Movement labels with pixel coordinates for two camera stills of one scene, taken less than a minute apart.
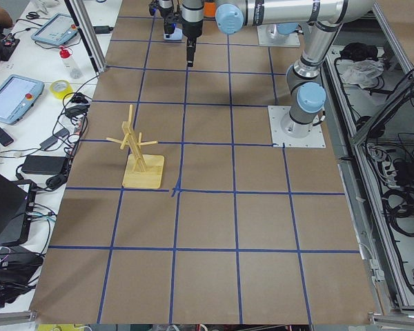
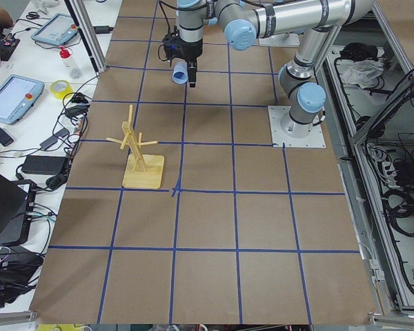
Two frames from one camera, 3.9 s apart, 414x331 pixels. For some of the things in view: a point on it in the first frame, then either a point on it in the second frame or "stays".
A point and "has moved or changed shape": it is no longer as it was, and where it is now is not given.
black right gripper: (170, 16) → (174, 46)
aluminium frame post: (82, 16) stays
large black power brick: (50, 165) stays
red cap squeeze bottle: (75, 72) stays
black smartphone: (1, 136) stays
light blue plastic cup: (176, 35) has moved or changed shape
